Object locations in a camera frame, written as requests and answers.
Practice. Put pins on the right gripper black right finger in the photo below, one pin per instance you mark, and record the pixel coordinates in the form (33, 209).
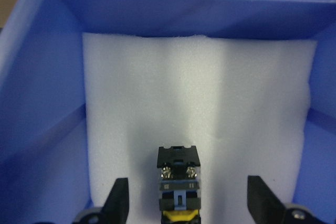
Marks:
(263, 205)

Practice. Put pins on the red mushroom push button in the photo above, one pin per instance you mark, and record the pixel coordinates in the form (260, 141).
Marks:
(179, 184)

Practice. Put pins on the blue plastic bin right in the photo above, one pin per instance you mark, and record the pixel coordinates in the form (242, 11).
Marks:
(44, 140)

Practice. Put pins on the white foam pad right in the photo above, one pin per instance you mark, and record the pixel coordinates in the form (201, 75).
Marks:
(242, 103)

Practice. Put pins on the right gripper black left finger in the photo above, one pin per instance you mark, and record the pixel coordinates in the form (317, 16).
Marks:
(116, 206)

